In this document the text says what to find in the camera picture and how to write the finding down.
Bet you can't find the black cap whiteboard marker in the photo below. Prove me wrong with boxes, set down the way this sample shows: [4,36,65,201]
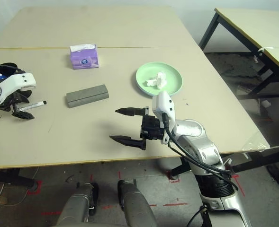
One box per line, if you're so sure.
[18,100,47,112]

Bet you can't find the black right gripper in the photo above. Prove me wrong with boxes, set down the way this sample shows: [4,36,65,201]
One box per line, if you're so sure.
[109,106,168,151]

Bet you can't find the black plastic cup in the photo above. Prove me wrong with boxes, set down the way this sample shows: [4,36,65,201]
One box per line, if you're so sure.
[0,62,33,98]

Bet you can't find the purple tissue pack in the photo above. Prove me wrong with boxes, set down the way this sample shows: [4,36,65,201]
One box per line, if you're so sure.
[70,44,99,70]

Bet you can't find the light green plate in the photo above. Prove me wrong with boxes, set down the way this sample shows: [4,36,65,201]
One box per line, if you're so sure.
[135,61,184,96]

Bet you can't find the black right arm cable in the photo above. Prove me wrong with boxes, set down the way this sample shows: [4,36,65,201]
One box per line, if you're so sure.
[162,112,238,190]

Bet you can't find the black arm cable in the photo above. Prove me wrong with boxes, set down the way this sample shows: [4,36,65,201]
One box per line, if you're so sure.
[0,63,19,72]
[162,112,238,190]

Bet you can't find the white tape strip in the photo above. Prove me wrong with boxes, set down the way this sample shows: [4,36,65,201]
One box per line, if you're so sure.
[254,46,275,62]

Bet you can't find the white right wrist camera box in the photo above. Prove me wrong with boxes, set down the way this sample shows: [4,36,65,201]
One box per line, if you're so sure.
[152,91,177,145]

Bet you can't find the clear plastic film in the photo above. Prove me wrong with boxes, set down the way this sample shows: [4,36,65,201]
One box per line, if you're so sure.
[242,132,271,152]

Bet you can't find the beige side table black legs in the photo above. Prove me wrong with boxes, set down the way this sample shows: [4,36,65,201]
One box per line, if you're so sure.
[198,8,279,97]

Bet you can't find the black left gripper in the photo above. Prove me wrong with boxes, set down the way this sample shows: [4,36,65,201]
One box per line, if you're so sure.
[0,90,35,120]

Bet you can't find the white tissue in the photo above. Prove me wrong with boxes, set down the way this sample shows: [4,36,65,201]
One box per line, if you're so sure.
[145,72,167,88]

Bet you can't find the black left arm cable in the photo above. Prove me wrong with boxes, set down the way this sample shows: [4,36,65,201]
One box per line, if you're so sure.
[0,63,19,72]

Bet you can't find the black table support beam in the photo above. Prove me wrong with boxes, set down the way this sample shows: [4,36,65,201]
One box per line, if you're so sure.
[170,144,279,179]
[0,167,37,190]

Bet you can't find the grey glasses case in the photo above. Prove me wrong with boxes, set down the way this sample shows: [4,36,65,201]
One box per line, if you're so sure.
[66,84,110,109]

